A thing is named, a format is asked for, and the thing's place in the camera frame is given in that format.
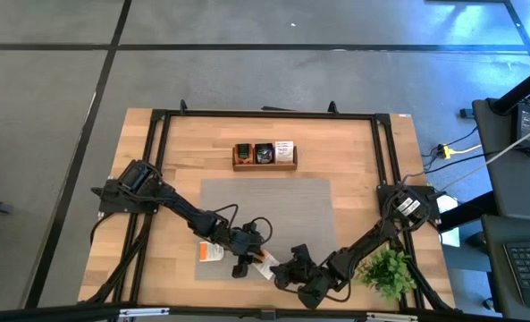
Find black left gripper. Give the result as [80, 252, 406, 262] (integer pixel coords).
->
[225, 221, 265, 279]

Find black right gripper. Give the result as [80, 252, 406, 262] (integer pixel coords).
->
[269, 243, 337, 309]

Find white Tazo tea packet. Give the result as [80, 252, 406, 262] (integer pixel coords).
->
[274, 140, 295, 164]
[253, 250, 282, 281]
[198, 241, 225, 263]

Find wooden tea organizer box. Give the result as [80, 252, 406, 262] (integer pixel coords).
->
[231, 141, 299, 173]

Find grey woven placemat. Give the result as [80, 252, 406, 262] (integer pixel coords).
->
[195, 178, 338, 282]

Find green artificial plant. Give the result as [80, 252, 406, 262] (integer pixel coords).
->
[353, 248, 418, 305]

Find dark grey desk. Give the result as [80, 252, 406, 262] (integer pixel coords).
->
[472, 98, 530, 211]
[481, 214, 530, 322]

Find black keyboard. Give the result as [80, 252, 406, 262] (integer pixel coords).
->
[503, 241, 530, 313]

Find black metal beam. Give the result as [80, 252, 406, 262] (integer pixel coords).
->
[489, 61, 530, 116]

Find silver metal bracket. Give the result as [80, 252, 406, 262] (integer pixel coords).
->
[119, 307, 170, 318]
[366, 312, 420, 322]

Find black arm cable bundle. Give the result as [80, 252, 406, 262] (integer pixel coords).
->
[387, 232, 453, 312]
[85, 213, 154, 305]

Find black aluminium table frame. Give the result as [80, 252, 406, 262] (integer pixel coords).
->
[79, 98, 458, 314]

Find black power cable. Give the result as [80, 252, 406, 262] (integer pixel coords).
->
[420, 126, 489, 174]

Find white cable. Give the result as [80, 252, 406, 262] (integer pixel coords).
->
[438, 120, 530, 193]

